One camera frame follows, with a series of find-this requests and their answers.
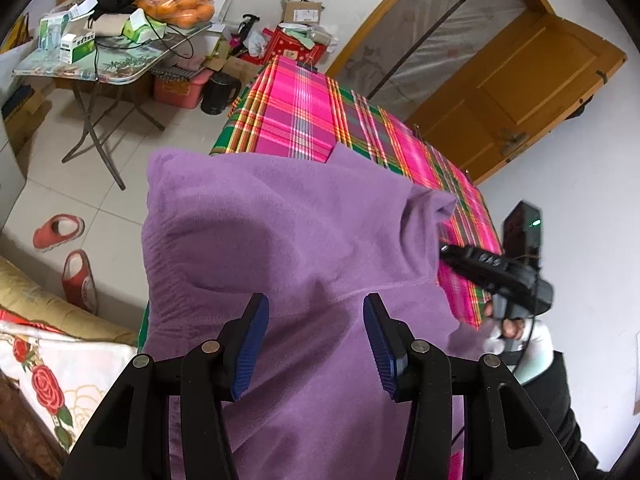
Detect floral quilt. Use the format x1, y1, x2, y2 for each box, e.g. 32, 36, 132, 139
0, 317, 139, 463

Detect red plastic basket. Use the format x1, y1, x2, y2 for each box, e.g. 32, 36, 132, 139
152, 67, 213, 110

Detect white open box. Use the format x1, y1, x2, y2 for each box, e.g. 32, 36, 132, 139
211, 0, 239, 27

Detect green white medicine box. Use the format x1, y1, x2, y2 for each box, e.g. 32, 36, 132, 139
59, 30, 97, 64
39, 12, 76, 52

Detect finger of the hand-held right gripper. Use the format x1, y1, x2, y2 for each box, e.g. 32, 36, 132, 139
439, 243, 506, 292

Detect brown cardboard box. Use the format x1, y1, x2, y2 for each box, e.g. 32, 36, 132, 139
279, 0, 323, 27

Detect folding table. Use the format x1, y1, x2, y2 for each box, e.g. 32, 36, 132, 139
12, 25, 216, 191

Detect green tissue pack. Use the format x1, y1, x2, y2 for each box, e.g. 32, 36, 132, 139
122, 7, 167, 43

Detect clear plastic door curtain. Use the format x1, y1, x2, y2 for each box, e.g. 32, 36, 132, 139
345, 0, 526, 116

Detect black cable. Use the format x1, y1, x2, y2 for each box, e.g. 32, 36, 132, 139
92, 22, 197, 82

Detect pink green plaid bed sheet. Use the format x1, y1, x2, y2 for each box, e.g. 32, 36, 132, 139
137, 55, 503, 480

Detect person's right hand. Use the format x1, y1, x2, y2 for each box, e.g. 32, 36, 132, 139
480, 300, 555, 386

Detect person's right forearm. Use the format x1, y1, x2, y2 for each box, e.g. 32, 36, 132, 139
520, 351, 601, 476

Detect beige folded cloth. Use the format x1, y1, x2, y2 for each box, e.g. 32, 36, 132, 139
87, 12, 131, 38

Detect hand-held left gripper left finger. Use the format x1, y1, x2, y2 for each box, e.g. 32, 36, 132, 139
59, 292, 271, 480

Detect wooden door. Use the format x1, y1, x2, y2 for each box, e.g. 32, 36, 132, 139
405, 12, 628, 186

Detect black cloth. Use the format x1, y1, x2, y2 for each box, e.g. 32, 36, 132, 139
90, 0, 139, 17

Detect white cabinet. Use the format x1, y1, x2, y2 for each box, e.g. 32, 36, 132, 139
0, 122, 29, 233

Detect black spray bottle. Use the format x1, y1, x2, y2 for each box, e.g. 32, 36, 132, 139
240, 14, 262, 47

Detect wooden door frame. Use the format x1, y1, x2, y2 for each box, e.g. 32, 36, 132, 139
327, 0, 556, 91

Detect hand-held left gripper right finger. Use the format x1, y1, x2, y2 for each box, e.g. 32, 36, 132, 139
362, 292, 581, 480

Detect purple fleece pants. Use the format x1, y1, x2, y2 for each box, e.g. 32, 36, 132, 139
137, 147, 483, 480

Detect bag of oranges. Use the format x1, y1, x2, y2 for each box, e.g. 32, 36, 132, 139
137, 0, 216, 28

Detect black kettle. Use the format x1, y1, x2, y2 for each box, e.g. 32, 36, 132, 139
201, 72, 240, 116

